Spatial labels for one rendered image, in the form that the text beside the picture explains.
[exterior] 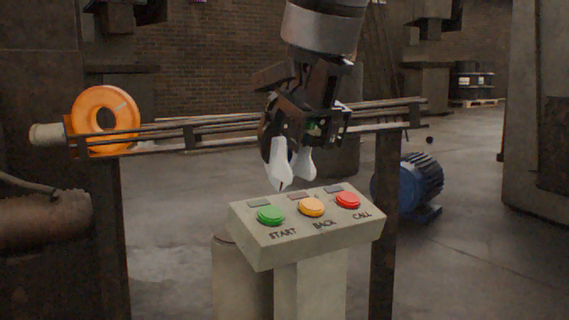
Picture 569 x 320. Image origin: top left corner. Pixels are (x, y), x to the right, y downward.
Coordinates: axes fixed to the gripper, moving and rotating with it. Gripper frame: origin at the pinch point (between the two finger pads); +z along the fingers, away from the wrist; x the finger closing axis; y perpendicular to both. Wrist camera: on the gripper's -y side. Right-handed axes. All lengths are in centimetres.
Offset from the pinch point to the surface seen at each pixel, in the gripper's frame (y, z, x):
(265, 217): 0.9, 5.9, -1.5
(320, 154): -182, 117, 169
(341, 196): -0.2, 5.7, 13.7
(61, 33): -91, 6, -17
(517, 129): -75, 46, 215
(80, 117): -56, 15, -18
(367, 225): 5.5, 7.7, 15.1
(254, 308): -2.3, 29.7, 2.5
